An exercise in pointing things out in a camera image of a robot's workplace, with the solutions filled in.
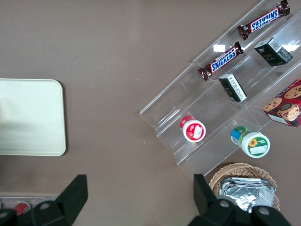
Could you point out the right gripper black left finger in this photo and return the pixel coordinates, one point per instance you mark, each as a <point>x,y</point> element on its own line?
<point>70,200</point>

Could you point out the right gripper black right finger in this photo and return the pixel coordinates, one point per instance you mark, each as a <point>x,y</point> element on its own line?
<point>207,207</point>

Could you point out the aluminium foil tray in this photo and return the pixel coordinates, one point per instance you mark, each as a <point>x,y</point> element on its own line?
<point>247,195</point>

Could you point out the light tan wicker basket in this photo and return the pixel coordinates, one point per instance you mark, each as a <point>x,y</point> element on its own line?
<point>235,170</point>

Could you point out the beige rectangular tray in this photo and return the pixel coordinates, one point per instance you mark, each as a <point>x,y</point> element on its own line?
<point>30,117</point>

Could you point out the clear acrylic bottle rack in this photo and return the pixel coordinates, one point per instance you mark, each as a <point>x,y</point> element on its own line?
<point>42,197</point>

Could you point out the red lidded cup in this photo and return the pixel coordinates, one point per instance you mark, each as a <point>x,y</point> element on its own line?
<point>194,130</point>

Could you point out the green lidded cup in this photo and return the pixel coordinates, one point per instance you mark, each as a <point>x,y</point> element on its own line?
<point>252,143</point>

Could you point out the clear acrylic stepped display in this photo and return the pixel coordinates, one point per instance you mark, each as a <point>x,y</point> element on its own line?
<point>211,110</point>

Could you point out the small black box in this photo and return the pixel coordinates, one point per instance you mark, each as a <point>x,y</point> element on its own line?
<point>232,88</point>
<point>272,52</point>

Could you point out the red cookie box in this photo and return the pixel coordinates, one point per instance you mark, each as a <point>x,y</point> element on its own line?
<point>287,106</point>

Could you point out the snickers chocolate bar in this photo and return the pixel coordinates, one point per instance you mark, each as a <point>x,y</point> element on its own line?
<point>222,61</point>
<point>264,20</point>

